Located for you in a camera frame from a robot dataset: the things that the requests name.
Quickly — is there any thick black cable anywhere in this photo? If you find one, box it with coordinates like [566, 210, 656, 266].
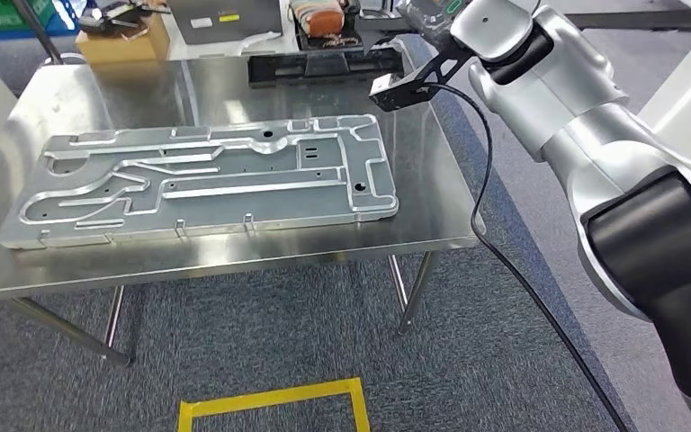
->
[433, 82, 631, 432]

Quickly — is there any black slanted pole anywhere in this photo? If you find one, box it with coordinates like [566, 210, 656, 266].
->
[11, 0, 65, 66]

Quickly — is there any black tray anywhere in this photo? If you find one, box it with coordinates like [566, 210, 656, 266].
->
[290, 0, 363, 52]

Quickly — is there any machined aluminium fixture plate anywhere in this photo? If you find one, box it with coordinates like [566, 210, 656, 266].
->
[0, 112, 400, 250]

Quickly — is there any black camera bracket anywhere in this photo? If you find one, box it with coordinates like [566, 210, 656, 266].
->
[381, 41, 477, 107]

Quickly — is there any stainless steel workbench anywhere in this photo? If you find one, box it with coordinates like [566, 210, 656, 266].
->
[0, 34, 488, 369]

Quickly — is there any grey case with labels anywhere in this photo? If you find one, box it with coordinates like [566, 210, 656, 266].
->
[166, 0, 285, 49]

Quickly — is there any black plastic panel part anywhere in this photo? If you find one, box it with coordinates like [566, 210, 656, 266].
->
[247, 35, 409, 89]

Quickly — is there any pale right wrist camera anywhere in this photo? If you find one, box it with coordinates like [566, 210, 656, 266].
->
[369, 73, 412, 113]

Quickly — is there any green plastic crate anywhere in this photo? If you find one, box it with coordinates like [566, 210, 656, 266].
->
[0, 0, 55, 35]

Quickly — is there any brown cardboard box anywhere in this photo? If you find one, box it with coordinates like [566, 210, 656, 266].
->
[75, 13, 172, 66]

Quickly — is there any black tool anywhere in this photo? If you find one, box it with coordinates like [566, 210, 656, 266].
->
[78, 0, 173, 36]

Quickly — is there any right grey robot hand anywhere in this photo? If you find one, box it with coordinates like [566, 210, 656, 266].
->
[396, 0, 471, 38]

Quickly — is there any orange striped pouch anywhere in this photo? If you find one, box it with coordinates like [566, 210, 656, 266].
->
[289, 0, 346, 39]

